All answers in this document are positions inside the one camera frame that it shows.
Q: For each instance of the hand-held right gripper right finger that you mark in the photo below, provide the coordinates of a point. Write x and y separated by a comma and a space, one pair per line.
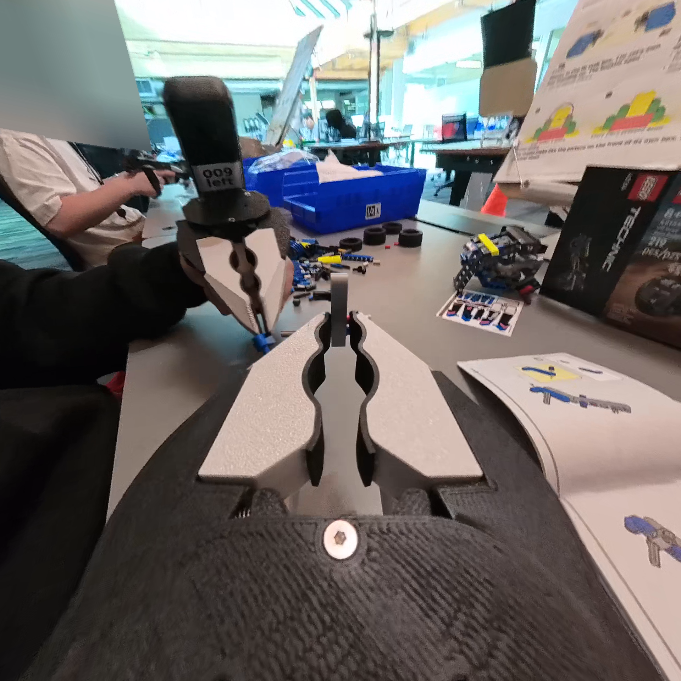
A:
420, 425

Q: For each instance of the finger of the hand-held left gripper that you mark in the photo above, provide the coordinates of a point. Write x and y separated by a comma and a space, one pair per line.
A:
271, 271
215, 266

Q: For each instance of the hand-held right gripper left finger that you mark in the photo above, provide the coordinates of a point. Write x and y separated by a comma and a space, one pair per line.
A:
255, 425

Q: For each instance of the pile of toy parts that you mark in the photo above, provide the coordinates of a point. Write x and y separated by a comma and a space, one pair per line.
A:
330, 259

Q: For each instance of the blue angled plastic beam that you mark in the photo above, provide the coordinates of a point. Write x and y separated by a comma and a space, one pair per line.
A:
262, 343

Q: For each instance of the grey plastic beam assembly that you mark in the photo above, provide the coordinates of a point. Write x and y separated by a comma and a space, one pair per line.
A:
339, 308

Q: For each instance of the person's left forearm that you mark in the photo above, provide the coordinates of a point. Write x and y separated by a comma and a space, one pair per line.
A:
80, 308

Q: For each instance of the dark toy set box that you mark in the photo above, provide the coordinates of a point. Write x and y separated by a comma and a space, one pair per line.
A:
612, 255

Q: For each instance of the person's left hand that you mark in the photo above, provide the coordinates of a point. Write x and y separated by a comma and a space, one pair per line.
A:
192, 279

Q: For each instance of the black rubber toy tire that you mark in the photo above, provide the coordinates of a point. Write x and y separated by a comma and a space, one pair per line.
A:
351, 248
375, 241
392, 231
410, 243

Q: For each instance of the clear plastic bag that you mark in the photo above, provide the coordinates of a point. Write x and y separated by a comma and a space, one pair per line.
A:
282, 159

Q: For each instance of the plain blue storage bin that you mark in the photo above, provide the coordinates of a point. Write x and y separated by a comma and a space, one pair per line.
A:
266, 186

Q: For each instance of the blue storage bin with tag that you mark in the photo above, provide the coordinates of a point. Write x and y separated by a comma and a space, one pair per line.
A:
340, 213

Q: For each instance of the grey leaning panel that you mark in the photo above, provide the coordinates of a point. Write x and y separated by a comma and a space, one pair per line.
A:
295, 85

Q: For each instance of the sticker sheet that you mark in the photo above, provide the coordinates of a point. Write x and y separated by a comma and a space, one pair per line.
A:
479, 314

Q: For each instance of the partly built toy car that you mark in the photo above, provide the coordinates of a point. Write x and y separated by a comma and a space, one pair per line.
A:
505, 260

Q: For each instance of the white instruction booklet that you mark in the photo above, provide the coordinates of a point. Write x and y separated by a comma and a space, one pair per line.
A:
612, 452

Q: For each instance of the background work table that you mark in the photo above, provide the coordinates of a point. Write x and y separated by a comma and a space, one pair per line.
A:
468, 151

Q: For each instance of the black laptop red screen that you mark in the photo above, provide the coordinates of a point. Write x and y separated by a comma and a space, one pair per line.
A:
454, 127

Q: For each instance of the orange traffic cone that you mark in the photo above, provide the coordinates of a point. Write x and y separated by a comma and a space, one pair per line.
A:
493, 202

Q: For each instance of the brown rounded panel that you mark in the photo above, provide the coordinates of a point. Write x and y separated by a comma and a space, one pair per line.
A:
508, 88

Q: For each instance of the white instruction poster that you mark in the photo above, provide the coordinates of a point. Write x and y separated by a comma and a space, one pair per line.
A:
612, 64

